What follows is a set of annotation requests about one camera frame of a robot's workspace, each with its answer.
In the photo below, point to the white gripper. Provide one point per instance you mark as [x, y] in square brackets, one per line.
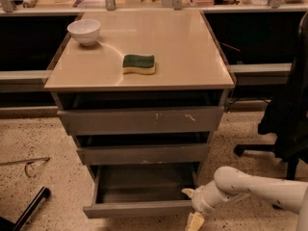
[199, 199]

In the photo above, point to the grey bottom drawer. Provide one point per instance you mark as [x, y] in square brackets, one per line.
[147, 190]

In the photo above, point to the grey drawer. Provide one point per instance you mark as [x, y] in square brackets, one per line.
[141, 121]
[147, 190]
[143, 154]

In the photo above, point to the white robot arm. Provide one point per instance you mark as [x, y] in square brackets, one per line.
[231, 184]

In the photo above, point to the grey middle drawer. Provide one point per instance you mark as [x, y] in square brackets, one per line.
[143, 154]

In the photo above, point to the grey drawer cabinet beige top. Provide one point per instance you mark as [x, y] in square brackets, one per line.
[143, 100]

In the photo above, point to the grey top drawer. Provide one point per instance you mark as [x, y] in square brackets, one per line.
[141, 121]

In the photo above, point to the black office chair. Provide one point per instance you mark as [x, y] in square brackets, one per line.
[286, 114]

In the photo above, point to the green and yellow sponge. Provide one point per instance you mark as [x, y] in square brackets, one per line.
[138, 64]

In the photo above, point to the black chair leg left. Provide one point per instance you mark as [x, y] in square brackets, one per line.
[6, 225]

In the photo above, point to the thin metal rod on floor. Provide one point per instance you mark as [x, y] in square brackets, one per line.
[25, 162]

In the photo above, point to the white ceramic bowl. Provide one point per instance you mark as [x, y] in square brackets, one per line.
[85, 31]

